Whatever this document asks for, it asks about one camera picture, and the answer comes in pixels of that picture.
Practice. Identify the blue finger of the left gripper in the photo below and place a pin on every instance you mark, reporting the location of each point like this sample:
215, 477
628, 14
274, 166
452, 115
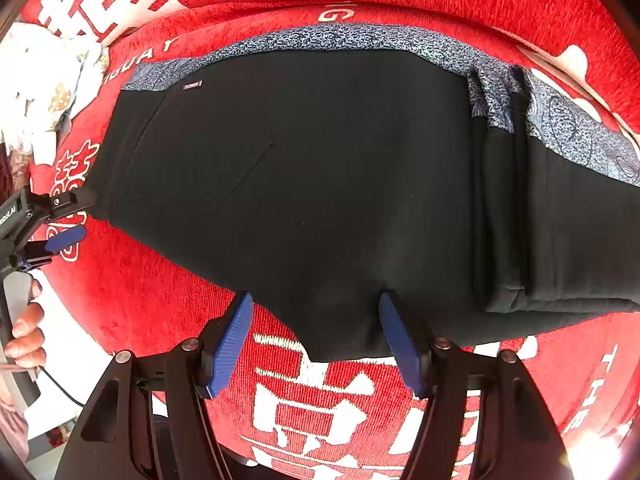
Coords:
72, 201
65, 239

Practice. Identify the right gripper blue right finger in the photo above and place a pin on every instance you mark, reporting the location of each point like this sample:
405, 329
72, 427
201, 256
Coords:
409, 341

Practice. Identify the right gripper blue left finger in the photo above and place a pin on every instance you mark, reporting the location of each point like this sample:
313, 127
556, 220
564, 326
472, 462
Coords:
222, 340

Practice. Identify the black pants with blue waistband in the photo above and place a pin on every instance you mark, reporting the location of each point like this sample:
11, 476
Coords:
316, 167

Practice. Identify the person left hand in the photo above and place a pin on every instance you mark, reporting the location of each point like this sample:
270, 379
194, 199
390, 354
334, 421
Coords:
26, 347

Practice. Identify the red blanket with white characters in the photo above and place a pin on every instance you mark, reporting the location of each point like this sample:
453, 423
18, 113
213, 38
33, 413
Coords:
354, 419

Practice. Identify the white floral patterned cloth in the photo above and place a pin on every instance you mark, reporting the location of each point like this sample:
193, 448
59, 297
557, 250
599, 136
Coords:
45, 82

